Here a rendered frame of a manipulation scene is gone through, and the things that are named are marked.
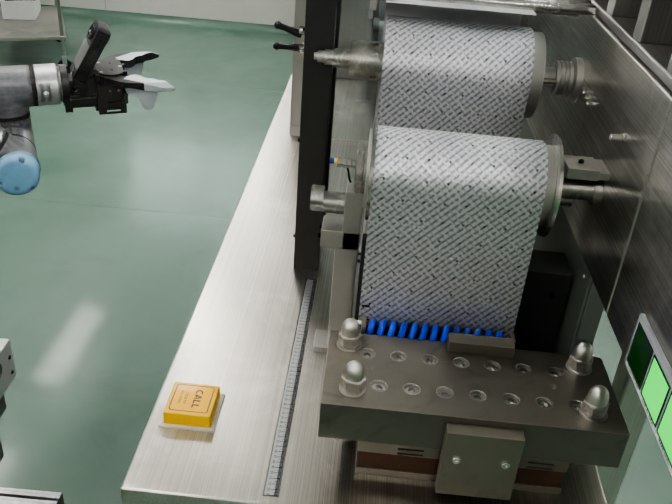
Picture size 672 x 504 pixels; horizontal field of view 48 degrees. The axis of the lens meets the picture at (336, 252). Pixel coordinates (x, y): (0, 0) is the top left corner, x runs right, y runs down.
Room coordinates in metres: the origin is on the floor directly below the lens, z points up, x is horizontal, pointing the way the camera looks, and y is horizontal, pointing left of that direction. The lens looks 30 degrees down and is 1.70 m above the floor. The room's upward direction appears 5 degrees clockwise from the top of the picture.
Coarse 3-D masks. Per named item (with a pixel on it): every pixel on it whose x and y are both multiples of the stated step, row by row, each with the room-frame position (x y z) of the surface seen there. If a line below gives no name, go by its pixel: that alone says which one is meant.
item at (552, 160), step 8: (368, 152) 0.96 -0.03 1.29; (552, 152) 0.98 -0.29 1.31; (368, 160) 0.96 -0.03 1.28; (552, 160) 0.97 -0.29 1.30; (368, 168) 0.95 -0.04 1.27; (552, 168) 0.96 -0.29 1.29; (368, 176) 0.95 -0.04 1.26; (552, 176) 0.95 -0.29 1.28; (552, 184) 0.94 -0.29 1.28; (552, 192) 0.94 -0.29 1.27; (544, 200) 0.94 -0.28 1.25; (552, 200) 0.94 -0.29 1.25; (544, 208) 0.94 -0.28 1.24; (544, 216) 0.94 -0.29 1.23
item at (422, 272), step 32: (384, 224) 0.94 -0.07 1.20; (416, 224) 0.94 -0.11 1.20; (448, 224) 0.94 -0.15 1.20; (384, 256) 0.94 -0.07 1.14; (416, 256) 0.94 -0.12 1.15; (448, 256) 0.94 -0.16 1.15; (480, 256) 0.93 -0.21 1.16; (512, 256) 0.93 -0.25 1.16; (384, 288) 0.94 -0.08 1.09; (416, 288) 0.94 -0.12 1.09; (448, 288) 0.94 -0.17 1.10; (480, 288) 0.93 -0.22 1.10; (512, 288) 0.93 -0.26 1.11; (416, 320) 0.94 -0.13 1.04; (448, 320) 0.94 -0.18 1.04; (480, 320) 0.93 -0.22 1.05; (512, 320) 0.93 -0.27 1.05
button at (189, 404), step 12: (180, 384) 0.88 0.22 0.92; (192, 384) 0.88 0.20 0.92; (180, 396) 0.85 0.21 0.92; (192, 396) 0.85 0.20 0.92; (204, 396) 0.86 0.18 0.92; (216, 396) 0.86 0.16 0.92; (168, 408) 0.83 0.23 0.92; (180, 408) 0.83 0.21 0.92; (192, 408) 0.83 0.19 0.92; (204, 408) 0.83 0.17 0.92; (168, 420) 0.82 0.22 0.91; (180, 420) 0.82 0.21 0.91; (192, 420) 0.82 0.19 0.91; (204, 420) 0.81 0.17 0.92
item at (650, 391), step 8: (656, 368) 0.65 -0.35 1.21; (648, 376) 0.66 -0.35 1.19; (656, 376) 0.64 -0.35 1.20; (648, 384) 0.65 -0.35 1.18; (656, 384) 0.63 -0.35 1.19; (664, 384) 0.62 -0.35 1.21; (648, 392) 0.64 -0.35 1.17; (656, 392) 0.63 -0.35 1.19; (664, 392) 0.61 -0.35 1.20; (648, 400) 0.64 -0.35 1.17; (656, 400) 0.62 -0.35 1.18; (648, 408) 0.63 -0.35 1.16; (656, 408) 0.62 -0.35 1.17; (656, 416) 0.61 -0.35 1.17
